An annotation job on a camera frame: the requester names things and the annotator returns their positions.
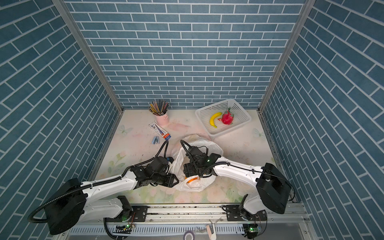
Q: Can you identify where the pink pencil cup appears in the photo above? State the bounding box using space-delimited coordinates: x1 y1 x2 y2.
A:
156 113 170 127

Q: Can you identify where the white plastic bag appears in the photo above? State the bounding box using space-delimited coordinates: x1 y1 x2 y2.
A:
169 134 224 192

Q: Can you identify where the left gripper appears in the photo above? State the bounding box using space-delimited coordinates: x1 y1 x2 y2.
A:
151 172 182 188

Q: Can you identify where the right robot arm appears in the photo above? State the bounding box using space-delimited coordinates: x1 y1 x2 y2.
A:
183 145 293 215

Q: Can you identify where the yellow toy banana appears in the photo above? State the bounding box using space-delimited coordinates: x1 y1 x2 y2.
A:
210 112 222 129

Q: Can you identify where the purple tape roll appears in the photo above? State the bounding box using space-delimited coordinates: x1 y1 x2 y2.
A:
183 231 196 240

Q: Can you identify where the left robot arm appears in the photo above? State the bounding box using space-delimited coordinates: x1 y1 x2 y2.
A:
44 156 179 235

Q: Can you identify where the left black corrugated cable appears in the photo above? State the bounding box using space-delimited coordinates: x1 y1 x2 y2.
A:
27 139 169 240

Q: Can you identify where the white plastic basket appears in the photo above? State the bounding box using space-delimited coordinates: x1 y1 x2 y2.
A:
195 99 252 138

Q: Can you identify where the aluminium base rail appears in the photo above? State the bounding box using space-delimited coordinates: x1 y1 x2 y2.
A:
55 203 317 240

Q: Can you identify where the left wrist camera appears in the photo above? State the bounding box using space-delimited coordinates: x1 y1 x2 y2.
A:
167 157 175 164

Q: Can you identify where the pink white clip tool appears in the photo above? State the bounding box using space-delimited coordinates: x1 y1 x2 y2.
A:
206 222 217 240

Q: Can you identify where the pink dragon fruit toy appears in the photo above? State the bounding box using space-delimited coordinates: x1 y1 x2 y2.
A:
220 108 234 125

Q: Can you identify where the small blue clip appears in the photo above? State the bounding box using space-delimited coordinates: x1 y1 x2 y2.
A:
152 136 160 145

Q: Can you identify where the coloured pencils bunch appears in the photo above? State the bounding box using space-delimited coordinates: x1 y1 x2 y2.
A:
149 99 170 116

